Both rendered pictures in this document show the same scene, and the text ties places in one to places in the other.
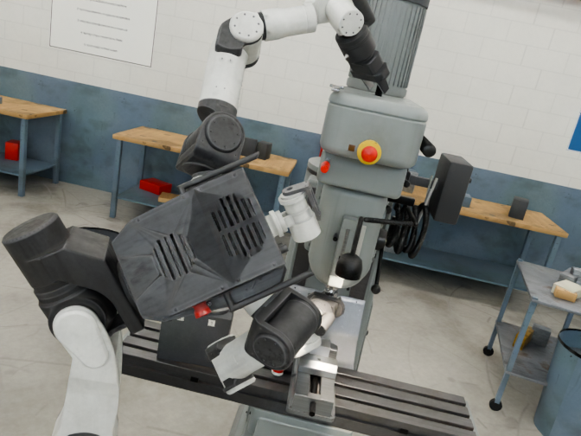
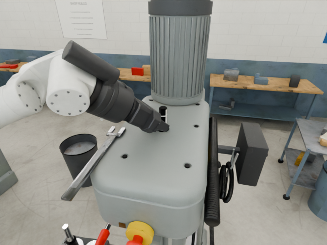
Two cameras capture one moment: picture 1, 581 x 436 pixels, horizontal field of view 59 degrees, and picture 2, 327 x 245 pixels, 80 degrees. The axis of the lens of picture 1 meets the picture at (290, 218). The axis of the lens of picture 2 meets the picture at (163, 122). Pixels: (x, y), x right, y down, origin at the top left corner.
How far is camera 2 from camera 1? 1.12 m
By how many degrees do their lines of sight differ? 15
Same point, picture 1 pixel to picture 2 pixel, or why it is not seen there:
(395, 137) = (166, 221)
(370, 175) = not seen: hidden behind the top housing
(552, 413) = (318, 204)
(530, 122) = (300, 32)
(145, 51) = (103, 32)
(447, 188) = (246, 164)
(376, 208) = not seen: hidden behind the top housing
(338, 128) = (102, 208)
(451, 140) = (256, 49)
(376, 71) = (144, 124)
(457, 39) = not seen: outside the picture
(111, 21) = (85, 20)
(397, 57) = (185, 72)
